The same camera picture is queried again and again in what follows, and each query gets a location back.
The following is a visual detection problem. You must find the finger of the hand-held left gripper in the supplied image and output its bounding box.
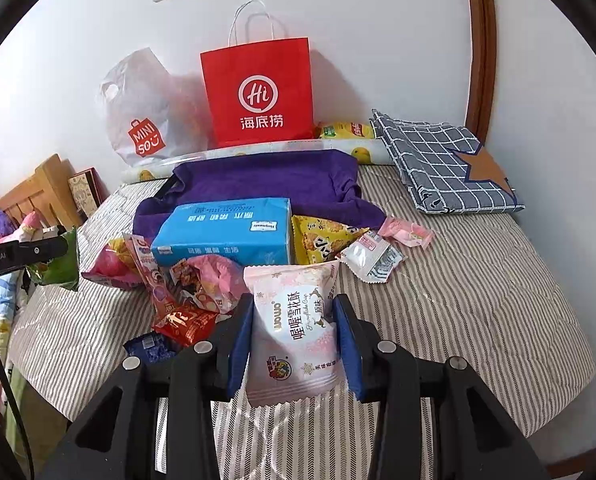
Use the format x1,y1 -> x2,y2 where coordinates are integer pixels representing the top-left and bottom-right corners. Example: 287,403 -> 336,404
18,234 -> 70,266

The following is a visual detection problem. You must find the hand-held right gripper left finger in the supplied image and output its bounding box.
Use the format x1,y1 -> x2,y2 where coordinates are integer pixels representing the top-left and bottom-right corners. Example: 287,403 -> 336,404
38,294 -> 255,480

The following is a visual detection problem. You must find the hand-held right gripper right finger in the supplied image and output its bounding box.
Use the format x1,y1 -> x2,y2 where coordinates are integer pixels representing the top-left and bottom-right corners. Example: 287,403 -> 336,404
332,294 -> 551,480

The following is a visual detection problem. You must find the green snack packet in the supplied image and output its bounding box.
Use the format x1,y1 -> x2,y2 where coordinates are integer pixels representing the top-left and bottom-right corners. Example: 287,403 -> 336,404
28,227 -> 81,292

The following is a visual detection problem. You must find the pink white snack packet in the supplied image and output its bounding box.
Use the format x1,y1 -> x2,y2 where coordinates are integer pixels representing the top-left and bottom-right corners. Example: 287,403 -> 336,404
243,260 -> 341,408

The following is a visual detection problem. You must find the yellow snack packet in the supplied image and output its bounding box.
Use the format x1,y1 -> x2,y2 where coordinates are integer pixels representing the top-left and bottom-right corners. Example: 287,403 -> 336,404
291,214 -> 371,266

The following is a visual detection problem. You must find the colourful plush toy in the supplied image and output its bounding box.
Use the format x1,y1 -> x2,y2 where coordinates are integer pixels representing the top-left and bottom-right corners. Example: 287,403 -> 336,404
0,207 -> 61,251

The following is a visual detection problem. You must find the cartoon printed bedsheet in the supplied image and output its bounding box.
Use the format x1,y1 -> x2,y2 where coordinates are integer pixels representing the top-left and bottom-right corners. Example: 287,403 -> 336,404
0,265 -> 36,361

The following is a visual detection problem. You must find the wooden headboard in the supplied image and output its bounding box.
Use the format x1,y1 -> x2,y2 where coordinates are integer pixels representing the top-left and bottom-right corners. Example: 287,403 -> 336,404
0,154 -> 84,233

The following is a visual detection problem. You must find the red snack packet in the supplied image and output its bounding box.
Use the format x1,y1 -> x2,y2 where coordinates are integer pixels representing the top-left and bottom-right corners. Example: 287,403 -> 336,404
152,306 -> 221,348

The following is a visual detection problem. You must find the magenta snack packet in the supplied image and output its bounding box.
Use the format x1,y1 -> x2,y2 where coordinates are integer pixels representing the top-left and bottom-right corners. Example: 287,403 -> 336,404
80,240 -> 141,288

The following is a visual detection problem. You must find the pink floral snack packet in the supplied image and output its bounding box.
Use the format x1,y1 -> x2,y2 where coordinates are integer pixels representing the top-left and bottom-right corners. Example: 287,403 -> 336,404
170,254 -> 243,313

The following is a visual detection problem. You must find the dark blue snack packet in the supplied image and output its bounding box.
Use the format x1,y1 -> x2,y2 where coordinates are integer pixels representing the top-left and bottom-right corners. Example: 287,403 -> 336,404
123,331 -> 179,366

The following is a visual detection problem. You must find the silver white sachet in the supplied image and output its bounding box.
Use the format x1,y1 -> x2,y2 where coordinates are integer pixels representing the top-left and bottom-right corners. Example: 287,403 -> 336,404
339,230 -> 407,285

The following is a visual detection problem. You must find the long red striped packet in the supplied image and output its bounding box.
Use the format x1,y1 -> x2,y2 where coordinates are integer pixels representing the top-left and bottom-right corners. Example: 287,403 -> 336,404
122,232 -> 179,318

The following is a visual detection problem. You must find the blue tissue pack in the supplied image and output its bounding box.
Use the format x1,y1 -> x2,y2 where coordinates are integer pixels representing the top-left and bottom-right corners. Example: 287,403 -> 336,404
151,197 -> 293,268

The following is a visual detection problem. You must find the striped bed quilt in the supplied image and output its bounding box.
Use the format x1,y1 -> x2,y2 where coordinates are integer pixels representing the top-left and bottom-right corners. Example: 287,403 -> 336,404
5,164 -> 596,480

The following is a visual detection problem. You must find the small pink candy packet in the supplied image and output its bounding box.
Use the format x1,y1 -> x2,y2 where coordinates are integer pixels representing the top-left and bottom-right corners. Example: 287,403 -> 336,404
379,216 -> 436,248

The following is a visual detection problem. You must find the white plastic bag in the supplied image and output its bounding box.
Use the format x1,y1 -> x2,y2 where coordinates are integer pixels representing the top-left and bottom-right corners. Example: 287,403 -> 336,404
97,47 -> 213,168

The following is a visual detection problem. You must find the purple towel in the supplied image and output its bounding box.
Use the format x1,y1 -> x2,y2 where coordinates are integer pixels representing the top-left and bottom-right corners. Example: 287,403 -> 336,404
133,149 -> 387,236

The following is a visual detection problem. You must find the lemon print white roll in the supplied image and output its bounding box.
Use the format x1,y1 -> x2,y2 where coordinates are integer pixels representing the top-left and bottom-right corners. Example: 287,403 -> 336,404
120,137 -> 396,183

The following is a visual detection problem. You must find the grey checkered cloth with star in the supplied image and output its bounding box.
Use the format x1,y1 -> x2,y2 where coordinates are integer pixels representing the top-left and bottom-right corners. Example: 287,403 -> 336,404
369,108 -> 525,216

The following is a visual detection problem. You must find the yellow drink carton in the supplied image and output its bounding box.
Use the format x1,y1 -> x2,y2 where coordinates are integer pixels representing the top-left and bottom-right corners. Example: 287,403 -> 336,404
319,121 -> 379,141

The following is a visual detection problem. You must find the red paper bag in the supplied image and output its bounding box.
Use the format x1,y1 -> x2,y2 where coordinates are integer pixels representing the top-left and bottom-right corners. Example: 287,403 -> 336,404
200,1 -> 315,148

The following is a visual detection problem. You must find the patterned picture frame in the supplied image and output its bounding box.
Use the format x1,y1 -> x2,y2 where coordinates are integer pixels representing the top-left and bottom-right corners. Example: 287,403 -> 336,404
68,170 -> 101,220

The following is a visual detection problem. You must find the black cable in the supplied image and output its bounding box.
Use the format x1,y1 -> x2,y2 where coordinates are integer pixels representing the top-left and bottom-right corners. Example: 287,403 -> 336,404
0,302 -> 36,480

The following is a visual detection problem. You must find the brown wooden door frame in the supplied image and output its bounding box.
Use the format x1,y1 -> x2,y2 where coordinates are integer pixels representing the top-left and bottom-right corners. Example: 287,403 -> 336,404
464,0 -> 496,147

